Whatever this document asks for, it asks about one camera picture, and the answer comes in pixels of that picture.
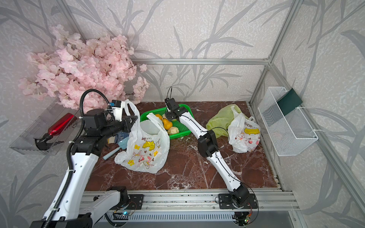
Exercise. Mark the green plastic basket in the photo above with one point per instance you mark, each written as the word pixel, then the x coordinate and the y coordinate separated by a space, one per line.
pixel 183 130

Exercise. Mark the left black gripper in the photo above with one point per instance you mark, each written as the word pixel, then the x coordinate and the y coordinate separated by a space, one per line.
pixel 127 124

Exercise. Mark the beige pear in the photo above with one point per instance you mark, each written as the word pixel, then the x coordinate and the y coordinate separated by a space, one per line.
pixel 173 130

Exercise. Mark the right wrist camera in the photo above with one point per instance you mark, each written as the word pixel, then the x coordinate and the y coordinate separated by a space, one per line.
pixel 171 104

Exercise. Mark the orange pear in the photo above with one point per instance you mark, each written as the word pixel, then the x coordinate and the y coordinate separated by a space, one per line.
pixel 159 116
pixel 167 124

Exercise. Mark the aluminium front rail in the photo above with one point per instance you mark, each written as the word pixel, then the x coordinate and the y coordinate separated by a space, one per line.
pixel 267 199

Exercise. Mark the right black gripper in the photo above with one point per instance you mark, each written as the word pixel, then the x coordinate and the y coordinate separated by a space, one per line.
pixel 167 116

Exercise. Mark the light blue toy trowel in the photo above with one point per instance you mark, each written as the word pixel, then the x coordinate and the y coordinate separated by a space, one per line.
pixel 122 145

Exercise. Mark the white printed bag right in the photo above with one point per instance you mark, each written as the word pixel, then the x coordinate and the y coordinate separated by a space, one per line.
pixel 244 134

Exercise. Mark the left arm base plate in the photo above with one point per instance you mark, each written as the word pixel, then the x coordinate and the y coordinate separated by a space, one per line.
pixel 133 202

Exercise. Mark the red spray bottle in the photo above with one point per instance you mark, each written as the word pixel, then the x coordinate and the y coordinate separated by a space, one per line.
pixel 56 129

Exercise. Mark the white wire mesh basket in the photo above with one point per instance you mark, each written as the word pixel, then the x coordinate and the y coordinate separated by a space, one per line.
pixel 290 134

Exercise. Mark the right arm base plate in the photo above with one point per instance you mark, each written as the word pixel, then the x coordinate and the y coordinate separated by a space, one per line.
pixel 227 202

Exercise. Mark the blue dotted work glove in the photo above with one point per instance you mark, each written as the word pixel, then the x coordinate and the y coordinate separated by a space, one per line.
pixel 117 138

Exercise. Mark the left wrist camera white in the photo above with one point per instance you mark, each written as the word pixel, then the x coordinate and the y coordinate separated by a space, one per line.
pixel 117 107

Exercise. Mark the clear acrylic wall shelf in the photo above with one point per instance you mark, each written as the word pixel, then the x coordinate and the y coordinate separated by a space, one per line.
pixel 25 143

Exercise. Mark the pink cherry blossom tree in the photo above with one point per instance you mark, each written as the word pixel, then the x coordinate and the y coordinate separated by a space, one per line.
pixel 75 66

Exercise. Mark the dark green card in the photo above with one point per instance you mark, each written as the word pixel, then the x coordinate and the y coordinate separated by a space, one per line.
pixel 290 101

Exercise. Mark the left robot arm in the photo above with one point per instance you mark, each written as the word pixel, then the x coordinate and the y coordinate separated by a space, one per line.
pixel 83 152

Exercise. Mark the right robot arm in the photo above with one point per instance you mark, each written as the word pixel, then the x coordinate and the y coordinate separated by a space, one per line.
pixel 208 148

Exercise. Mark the white printed plastic bag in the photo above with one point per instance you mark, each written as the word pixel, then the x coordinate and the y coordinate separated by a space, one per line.
pixel 148 144

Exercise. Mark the light green plastic bag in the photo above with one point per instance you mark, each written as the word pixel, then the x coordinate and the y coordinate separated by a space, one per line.
pixel 220 122

